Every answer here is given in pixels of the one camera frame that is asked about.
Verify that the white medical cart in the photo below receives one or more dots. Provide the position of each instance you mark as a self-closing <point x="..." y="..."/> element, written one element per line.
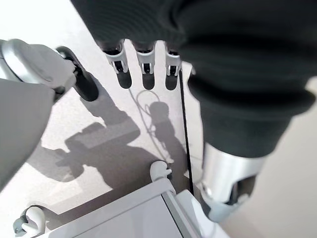
<point x="111" y="218"/>

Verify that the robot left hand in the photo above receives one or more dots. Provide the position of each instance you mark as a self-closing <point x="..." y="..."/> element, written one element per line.
<point x="223" y="49"/>

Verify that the white cart caster wheel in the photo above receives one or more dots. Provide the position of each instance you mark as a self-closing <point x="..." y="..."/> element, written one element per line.
<point x="33" y="215"/>
<point x="158" y="171"/>

